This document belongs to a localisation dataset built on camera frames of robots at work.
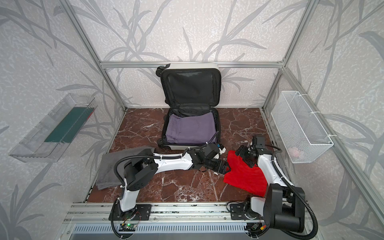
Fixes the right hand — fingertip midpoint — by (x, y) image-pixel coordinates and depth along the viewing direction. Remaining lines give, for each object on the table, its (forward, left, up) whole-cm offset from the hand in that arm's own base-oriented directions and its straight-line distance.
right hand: (239, 150), depth 89 cm
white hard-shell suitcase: (+36, +29, +13) cm, 48 cm away
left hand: (-10, +8, +1) cm, 13 cm away
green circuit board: (-37, +58, -6) cm, 69 cm away
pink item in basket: (-8, -23, +14) cm, 28 cm away
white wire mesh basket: (-8, -19, +28) cm, 35 cm away
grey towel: (-15, +76, -3) cm, 78 cm away
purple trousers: (+18, +28, -3) cm, 33 cm away
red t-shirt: (-16, -5, -5) cm, 17 cm away
